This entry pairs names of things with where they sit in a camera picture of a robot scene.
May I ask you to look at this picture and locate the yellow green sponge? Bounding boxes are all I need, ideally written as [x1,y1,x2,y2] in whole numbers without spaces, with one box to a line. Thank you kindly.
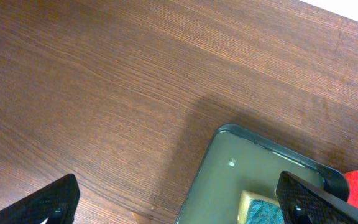
[237,190,284,224]

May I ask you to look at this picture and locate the dark green tray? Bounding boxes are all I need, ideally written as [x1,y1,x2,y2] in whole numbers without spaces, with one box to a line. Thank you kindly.
[175,124,349,224]

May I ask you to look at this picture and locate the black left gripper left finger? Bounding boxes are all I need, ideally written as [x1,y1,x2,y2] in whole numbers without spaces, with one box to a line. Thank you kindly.
[0,174,80,224]

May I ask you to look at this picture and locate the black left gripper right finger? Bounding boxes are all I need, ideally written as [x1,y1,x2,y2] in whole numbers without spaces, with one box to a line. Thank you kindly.
[276,171,358,224]

